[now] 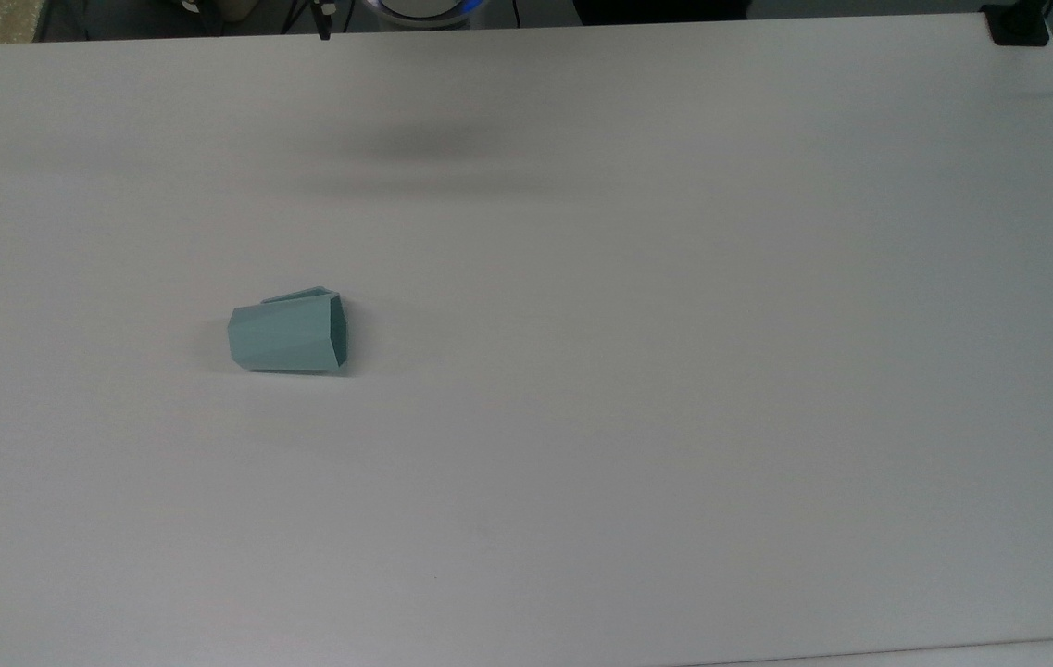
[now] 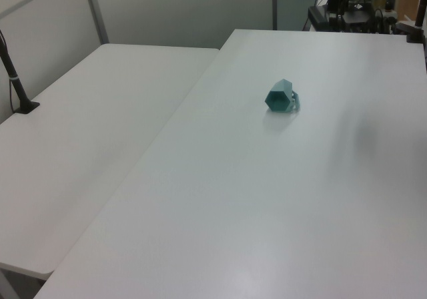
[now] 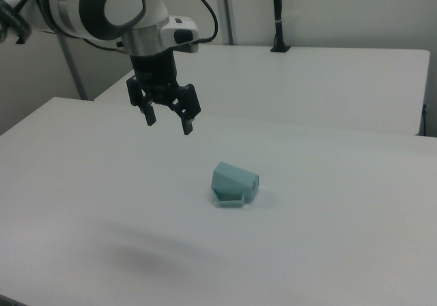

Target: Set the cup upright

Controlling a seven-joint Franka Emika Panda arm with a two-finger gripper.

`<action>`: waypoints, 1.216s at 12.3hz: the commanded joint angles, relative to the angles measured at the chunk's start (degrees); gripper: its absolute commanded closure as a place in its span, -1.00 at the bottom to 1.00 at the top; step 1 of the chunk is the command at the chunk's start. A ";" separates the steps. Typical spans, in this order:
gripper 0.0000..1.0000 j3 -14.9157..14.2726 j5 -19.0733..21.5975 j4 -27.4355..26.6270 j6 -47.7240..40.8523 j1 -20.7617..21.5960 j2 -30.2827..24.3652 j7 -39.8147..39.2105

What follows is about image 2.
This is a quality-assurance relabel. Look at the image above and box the black cable along camera pole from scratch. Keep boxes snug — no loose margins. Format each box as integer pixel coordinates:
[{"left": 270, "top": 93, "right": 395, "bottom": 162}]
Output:
[{"left": 0, "top": 31, "right": 16, "bottom": 113}]

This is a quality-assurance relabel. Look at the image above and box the black pole with table clamp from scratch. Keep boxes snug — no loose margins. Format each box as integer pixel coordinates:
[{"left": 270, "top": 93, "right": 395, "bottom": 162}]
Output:
[{"left": 393, "top": 0, "right": 427, "bottom": 43}]

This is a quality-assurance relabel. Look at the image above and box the grey metal partition post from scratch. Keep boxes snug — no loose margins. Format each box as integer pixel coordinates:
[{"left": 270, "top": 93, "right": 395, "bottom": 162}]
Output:
[{"left": 82, "top": 0, "right": 110, "bottom": 45}]

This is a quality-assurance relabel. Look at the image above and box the black equipment box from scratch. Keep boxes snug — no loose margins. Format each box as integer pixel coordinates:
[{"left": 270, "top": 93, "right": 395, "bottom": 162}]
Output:
[{"left": 306, "top": 4, "right": 372, "bottom": 32}]

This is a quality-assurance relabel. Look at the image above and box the teal hexagonal cup with handle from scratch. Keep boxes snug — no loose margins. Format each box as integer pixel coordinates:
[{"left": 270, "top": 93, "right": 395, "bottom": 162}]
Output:
[{"left": 264, "top": 78, "right": 302, "bottom": 114}]

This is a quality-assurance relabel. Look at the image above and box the brown cardboard box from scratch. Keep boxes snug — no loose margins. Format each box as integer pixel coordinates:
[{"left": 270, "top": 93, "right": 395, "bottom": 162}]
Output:
[{"left": 396, "top": 0, "right": 422, "bottom": 23}]

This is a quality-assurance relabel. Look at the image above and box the black camera pole with clamp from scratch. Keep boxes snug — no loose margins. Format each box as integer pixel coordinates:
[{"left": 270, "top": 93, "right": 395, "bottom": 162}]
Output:
[{"left": 0, "top": 30, "right": 41, "bottom": 115}]

